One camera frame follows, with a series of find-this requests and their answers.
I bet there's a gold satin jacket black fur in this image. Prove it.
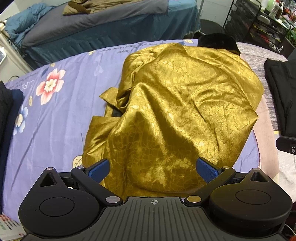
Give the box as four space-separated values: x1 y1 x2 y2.
82 34 264 198

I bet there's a grey pink blanket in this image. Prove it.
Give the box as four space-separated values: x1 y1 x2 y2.
237 42 287 182

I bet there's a folded black garment right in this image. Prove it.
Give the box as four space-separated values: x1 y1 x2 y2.
264 59 295 137

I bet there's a printed paper sheet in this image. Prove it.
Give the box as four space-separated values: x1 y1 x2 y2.
0 214 26 241

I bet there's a navy blue folded garment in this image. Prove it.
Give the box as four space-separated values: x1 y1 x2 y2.
1 89 23 213

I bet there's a black knit garment left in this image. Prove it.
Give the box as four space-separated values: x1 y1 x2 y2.
0 81 14 144

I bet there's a bed with teal skirt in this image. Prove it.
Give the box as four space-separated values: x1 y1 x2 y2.
21 1 200 69

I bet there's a blue quilt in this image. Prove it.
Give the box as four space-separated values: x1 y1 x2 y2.
4 3 55 48

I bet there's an olive brown blanket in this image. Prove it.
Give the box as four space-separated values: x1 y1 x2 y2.
62 0 140 16

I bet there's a black wire shelf rack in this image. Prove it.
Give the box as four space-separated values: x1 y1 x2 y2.
223 1 295 58

